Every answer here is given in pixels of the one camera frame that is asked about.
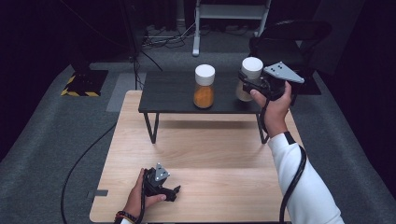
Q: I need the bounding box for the person's right hand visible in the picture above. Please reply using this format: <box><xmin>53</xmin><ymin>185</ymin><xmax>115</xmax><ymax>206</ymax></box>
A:
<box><xmin>249</xmin><ymin>81</ymin><xmax>293</xmax><ymax>139</ymax></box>

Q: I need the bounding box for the bundle of floor cables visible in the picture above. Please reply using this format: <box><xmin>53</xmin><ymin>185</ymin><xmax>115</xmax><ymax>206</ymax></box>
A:
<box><xmin>142</xmin><ymin>21</ymin><xmax>198</xmax><ymax>49</ymax></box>

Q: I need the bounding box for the white metal stand frame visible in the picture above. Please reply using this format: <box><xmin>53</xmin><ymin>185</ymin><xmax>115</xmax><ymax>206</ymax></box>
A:
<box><xmin>191</xmin><ymin>0</ymin><xmax>272</xmax><ymax>57</ymax></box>

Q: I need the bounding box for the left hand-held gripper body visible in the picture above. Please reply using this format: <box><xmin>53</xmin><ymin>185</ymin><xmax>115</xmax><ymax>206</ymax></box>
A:
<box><xmin>143</xmin><ymin>162</ymin><xmax>171</xmax><ymax>197</ymax></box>

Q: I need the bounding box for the jar with orange powder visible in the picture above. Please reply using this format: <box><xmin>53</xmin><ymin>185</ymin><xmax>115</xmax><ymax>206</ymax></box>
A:
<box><xmin>192</xmin><ymin>63</ymin><xmax>217</xmax><ymax>109</ymax></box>

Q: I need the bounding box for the hand-held gripper cable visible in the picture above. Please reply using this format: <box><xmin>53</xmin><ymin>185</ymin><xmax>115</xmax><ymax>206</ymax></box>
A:
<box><xmin>135</xmin><ymin>169</ymin><xmax>149</xmax><ymax>224</ymax></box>
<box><xmin>260</xmin><ymin>98</ymin><xmax>308</xmax><ymax>224</ymax></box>

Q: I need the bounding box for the black stand pole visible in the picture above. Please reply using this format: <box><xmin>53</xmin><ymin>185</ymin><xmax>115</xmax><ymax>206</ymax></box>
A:
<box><xmin>119</xmin><ymin>0</ymin><xmax>148</xmax><ymax>61</ymax></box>

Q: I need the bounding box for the beaded bracelet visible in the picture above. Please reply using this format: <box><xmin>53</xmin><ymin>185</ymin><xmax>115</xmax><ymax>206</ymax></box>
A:
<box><xmin>114</xmin><ymin>210</ymin><xmax>138</xmax><ymax>224</ymax></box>

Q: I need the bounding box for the black floor cable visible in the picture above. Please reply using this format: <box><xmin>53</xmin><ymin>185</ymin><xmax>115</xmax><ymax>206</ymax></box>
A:
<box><xmin>60</xmin><ymin>122</ymin><xmax>118</xmax><ymax>224</ymax></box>

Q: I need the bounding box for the right hand-held gripper cable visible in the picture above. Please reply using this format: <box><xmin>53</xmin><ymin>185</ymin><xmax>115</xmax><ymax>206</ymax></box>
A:
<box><xmin>260</xmin><ymin>98</ymin><xmax>308</xmax><ymax>224</ymax></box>

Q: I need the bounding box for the dark shelf with metal legs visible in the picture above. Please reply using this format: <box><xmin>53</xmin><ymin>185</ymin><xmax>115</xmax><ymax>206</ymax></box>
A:
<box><xmin>137</xmin><ymin>71</ymin><xmax>290</xmax><ymax>145</ymax></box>

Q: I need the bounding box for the black folding chair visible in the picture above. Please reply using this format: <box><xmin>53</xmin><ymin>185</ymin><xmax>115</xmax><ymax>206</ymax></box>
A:
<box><xmin>238</xmin><ymin>20</ymin><xmax>332</xmax><ymax>107</ymax></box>

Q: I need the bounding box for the left hand-held gripper cable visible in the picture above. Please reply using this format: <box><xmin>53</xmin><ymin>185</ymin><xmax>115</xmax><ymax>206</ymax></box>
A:
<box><xmin>135</xmin><ymin>169</ymin><xmax>149</xmax><ymax>224</ymax></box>

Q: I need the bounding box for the person's left hand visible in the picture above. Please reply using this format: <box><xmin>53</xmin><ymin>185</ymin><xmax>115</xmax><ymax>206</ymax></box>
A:
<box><xmin>123</xmin><ymin>168</ymin><xmax>167</xmax><ymax>217</ymax></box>

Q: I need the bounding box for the jar with pale powder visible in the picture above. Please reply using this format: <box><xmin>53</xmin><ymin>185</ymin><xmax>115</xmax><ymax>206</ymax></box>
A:
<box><xmin>234</xmin><ymin>56</ymin><xmax>264</xmax><ymax>103</ymax></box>

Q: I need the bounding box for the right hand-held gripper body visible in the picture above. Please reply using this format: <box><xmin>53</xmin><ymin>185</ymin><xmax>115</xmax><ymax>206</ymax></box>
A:
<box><xmin>259</xmin><ymin>61</ymin><xmax>305</xmax><ymax>102</ymax></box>

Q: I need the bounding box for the grey tape strip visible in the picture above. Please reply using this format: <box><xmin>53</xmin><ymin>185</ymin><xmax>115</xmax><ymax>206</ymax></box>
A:
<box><xmin>87</xmin><ymin>189</ymin><xmax>109</xmax><ymax>201</ymax></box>

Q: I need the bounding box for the black wrist strap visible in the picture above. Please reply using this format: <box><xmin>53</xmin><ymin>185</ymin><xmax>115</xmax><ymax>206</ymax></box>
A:
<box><xmin>283</xmin><ymin>131</ymin><xmax>297</xmax><ymax>146</ymax></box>

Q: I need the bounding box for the grey floor plate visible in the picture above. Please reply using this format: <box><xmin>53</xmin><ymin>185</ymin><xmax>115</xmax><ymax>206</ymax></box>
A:
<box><xmin>106</xmin><ymin>72</ymin><xmax>148</xmax><ymax>113</ymax></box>

